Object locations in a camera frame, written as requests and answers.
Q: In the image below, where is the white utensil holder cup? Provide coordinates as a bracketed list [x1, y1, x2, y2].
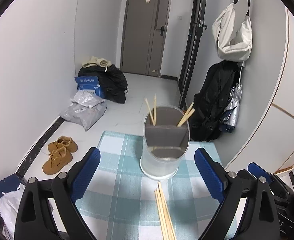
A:
[139, 106, 190, 180]

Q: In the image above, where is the bamboo chopstick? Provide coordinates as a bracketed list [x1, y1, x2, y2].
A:
[155, 190, 169, 240]
[155, 183, 175, 239]
[177, 108, 195, 127]
[153, 94, 157, 126]
[157, 181, 176, 239]
[177, 102, 195, 127]
[145, 98, 156, 126]

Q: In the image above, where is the white shoulder bag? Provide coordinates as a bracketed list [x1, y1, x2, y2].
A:
[212, 0, 253, 62]

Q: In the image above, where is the tan suede shoe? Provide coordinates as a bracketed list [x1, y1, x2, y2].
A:
[42, 146, 72, 175]
[48, 136, 78, 153]

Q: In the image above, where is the teal plaid table mat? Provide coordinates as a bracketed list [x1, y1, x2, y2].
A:
[76, 131, 220, 239]

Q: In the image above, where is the grey plastic parcel bag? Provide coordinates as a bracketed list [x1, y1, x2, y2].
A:
[59, 102, 107, 132]

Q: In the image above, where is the silver folded umbrella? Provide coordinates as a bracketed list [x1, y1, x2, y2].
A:
[220, 61, 245, 133]

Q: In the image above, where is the white plastic parcel bag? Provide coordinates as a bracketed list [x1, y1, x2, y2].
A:
[71, 90, 105, 109]

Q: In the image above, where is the blue cardboard box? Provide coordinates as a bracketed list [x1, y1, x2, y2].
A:
[74, 76, 105, 99]

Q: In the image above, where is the dark blue paper bag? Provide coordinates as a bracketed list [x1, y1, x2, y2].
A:
[0, 174, 20, 198]

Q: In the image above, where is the black jacket pile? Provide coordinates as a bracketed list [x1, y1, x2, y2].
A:
[78, 64, 128, 104]

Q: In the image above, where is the black hanging coat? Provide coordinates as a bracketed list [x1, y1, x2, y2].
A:
[188, 60, 239, 142]

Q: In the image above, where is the cream knitted garment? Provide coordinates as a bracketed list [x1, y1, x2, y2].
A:
[82, 56, 112, 68]

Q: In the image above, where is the black framed mirror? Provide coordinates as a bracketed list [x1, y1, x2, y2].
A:
[178, 0, 207, 110]

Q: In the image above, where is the grey entrance door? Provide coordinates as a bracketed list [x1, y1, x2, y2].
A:
[120, 0, 171, 77]

